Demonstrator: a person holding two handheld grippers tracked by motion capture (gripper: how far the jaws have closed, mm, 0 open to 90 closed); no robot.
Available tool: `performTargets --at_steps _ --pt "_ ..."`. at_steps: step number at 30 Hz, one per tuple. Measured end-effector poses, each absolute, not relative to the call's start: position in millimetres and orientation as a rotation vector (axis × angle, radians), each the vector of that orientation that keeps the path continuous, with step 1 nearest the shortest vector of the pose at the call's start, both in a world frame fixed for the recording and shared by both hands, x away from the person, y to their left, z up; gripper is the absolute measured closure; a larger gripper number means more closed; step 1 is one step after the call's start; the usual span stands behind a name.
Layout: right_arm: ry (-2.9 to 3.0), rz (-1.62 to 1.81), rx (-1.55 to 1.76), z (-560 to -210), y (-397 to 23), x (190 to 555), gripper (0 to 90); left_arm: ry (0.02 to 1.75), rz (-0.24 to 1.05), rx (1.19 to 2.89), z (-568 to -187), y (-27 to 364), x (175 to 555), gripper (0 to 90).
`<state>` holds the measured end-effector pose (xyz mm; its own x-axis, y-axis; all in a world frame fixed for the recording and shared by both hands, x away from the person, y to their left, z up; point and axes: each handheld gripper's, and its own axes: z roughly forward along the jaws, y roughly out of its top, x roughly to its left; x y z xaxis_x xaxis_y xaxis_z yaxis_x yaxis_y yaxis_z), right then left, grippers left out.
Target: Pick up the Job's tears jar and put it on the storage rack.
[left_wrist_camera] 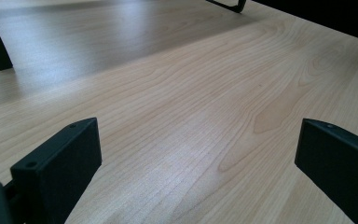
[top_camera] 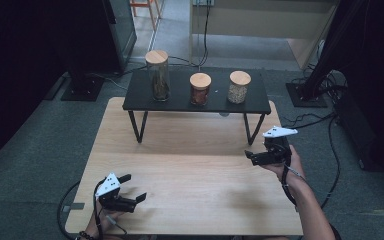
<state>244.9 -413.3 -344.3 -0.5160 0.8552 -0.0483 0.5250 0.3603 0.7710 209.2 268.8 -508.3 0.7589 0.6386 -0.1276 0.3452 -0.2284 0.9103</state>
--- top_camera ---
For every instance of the black stand base plate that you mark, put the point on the black stand base plate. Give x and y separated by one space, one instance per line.
83 89

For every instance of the black metal stand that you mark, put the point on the black metal stand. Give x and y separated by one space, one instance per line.
325 46

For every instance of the grey table edge bracket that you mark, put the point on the grey table edge bracket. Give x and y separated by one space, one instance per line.
75 206

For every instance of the light wooden desk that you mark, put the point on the light wooden desk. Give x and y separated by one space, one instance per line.
246 20

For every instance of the person's right hand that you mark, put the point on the person's right hand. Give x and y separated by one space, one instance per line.
293 166

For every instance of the black metal shelf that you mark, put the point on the black metal shelf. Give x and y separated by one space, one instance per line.
180 103

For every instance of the white power strip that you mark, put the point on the white power strip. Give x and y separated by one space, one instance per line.
202 2

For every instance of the glass jar of red chilies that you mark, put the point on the glass jar of red chilies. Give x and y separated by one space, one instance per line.
200 93

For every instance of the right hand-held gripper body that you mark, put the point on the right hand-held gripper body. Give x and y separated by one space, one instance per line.
273 156

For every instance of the large dark monitor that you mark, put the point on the large dark monitor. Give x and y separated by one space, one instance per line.
120 33

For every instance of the black equipment box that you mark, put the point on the black equipment box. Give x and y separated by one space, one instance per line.
353 126

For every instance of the person's left hand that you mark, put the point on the person's left hand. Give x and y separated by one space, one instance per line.
105 219

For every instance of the glass jar of white beans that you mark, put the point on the glass jar of white beans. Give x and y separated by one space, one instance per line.
237 91

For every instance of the dark curtain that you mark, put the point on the dark curtain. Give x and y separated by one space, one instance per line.
13 66
380 66

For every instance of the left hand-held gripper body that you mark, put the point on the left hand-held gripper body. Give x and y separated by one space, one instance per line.
116 203

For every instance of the tall glass jar wooden lid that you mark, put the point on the tall glass jar wooden lid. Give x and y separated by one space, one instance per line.
159 80

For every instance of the orange wooden stool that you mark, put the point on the orange wooden stool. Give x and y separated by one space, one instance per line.
151 10

